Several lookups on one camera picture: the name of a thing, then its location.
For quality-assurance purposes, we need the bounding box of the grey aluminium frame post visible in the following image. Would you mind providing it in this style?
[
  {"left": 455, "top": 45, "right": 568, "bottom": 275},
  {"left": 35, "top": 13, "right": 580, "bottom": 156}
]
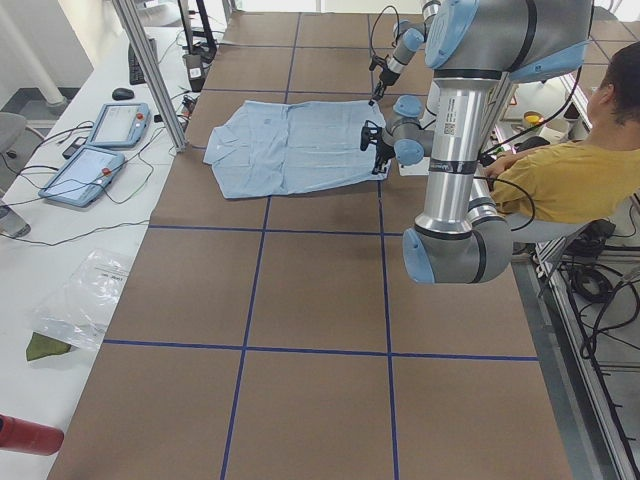
[{"left": 113, "top": 0, "right": 187, "bottom": 153}]

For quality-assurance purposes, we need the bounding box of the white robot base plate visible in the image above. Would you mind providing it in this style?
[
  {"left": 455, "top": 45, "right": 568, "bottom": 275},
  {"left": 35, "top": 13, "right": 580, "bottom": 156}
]
[{"left": 398, "top": 157, "right": 430, "bottom": 176}]

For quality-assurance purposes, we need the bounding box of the green cloth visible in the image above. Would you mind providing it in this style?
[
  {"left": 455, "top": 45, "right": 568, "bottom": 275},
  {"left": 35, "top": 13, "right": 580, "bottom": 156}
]
[{"left": 25, "top": 332, "right": 71, "bottom": 362}]

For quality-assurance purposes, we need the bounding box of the lower blue teach pendant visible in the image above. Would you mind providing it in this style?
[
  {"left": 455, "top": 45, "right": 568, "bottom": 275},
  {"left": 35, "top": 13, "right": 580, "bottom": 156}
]
[{"left": 38, "top": 146, "right": 125, "bottom": 208}]

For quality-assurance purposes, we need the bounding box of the clear plastic bag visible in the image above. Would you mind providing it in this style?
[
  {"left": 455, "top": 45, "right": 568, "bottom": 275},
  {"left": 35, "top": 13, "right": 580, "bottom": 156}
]
[{"left": 32, "top": 249, "right": 133, "bottom": 352}]

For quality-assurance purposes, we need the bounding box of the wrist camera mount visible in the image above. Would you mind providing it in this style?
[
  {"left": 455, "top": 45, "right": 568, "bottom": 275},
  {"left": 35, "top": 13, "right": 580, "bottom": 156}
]
[
  {"left": 369, "top": 54, "right": 387, "bottom": 72},
  {"left": 360, "top": 120, "right": 382, "bottom": 151}
]

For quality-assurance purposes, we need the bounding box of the black computer mouse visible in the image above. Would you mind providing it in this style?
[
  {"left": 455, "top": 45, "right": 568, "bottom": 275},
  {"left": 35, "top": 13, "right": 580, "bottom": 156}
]
[{"left": 112, "top": 87, "right": 135, "bottom": 101}]

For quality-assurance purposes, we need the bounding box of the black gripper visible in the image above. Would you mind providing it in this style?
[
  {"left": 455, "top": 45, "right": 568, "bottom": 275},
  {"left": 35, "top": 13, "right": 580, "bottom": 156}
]
[
  {"left": 372, "top": 136, "right": 395, "bottom": 175},
  {"left": 368, "top": 68, "right": 399, "bottom": 105}
]

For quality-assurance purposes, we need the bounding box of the upper blue teach pendant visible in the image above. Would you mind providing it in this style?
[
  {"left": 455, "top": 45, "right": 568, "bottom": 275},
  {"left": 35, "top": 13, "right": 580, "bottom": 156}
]
[{"left": 86, "top": 103, "right": 150, "bottom": 149}]

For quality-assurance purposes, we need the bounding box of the red bottle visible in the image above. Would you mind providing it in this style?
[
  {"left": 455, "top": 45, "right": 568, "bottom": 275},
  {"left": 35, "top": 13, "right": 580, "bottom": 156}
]
[{"left": 1, "top": 415, "right": 64, "bottom": 456}]

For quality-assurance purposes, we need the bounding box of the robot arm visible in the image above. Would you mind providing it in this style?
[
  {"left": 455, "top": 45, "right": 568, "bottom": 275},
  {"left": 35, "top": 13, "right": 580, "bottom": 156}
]
[
  {"left": 360, "top": 1, "right": 592, "bottom": 284},
  {"left": 369, "top": 1, "right": 442, "bottom": 105}
]

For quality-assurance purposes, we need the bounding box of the person in yellow shirt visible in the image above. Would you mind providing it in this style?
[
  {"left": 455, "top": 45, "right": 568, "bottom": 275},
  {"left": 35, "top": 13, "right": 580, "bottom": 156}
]
[{"left": 485, "top": 42, "right": 639, "bottom": 242}]

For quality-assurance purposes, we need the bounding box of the black keyboard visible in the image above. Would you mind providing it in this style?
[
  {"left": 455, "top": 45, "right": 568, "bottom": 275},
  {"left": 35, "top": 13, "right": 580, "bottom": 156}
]
[{"left": 128, "top": 37, "right": 157, "bottom": 85}]

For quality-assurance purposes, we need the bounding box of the light blue button-up shirt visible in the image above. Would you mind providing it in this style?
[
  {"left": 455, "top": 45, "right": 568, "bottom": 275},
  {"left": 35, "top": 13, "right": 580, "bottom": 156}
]
[{"left": 203, "top": 100, "right": 387, "bottom": 199}]

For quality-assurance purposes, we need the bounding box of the blue teach pendant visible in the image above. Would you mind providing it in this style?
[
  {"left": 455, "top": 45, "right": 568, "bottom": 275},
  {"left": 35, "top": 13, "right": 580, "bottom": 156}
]
[
  {"left": 86, "top": 103, "right": 150, "bottom": 149},
  {"left": 38, "top": 146, "right": 125, "bottom": 208}
]

